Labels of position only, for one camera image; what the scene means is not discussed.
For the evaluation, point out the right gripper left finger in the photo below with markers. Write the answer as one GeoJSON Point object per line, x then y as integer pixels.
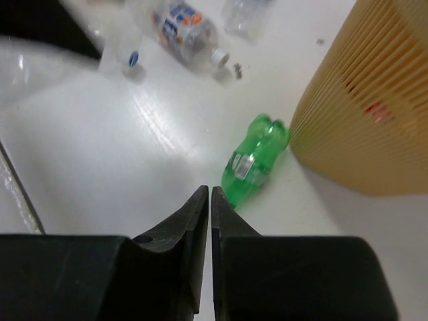
{"type": "Point", "coordinates": [156, 275]}

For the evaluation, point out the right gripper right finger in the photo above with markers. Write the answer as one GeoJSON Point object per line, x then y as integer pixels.
{"type": "Point", "coordinates": [258, 277]}

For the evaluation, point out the green plastic bottle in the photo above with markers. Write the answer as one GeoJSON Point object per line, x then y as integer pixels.
{"type": "Point", "coordinates": [249, 167]}

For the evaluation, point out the blue label plastic bottle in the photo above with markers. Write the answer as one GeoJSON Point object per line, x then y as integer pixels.
{"type": "Point", "coordinates": [246, 19]}

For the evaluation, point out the large clear plastic bottle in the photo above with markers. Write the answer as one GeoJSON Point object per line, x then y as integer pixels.
{"type": "Point", "coordinates": [122, 41]}

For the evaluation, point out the yellow mesh waste bin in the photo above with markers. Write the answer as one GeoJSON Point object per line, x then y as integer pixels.
{"type": "Point", "coordinates": [362, 120]}

